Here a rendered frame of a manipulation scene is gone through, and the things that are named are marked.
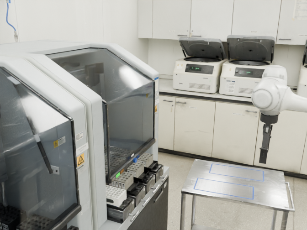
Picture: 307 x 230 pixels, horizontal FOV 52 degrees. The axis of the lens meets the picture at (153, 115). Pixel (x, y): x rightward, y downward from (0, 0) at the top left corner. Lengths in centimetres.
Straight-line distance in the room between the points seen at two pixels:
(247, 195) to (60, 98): 119
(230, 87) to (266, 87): 254
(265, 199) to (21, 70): 145
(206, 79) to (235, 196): 211
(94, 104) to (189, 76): 248
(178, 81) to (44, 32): 178
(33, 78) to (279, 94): 101
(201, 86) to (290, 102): 261
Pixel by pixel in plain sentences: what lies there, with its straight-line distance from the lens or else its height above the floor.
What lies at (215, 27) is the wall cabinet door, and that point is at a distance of 399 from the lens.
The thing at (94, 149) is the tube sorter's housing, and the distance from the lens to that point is 152.
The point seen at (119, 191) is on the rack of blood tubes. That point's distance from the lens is 182.
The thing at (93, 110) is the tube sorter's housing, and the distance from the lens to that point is 146.
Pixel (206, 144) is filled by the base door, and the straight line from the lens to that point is 402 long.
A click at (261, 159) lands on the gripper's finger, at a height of 121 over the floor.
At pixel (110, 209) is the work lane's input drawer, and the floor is 80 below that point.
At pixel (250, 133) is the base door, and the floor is 49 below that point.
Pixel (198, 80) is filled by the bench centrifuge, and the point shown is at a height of 106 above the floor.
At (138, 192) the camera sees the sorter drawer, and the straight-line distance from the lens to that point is 190.
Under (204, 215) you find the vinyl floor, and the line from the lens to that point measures 314.
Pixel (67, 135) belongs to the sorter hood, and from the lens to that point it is 131.
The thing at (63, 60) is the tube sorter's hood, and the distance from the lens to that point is 176.
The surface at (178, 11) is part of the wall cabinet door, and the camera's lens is 411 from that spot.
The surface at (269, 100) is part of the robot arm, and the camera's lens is 121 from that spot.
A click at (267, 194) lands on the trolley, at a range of 199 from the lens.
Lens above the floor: 182
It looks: 18 degrees down
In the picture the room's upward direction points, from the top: 1 degrees clockwise
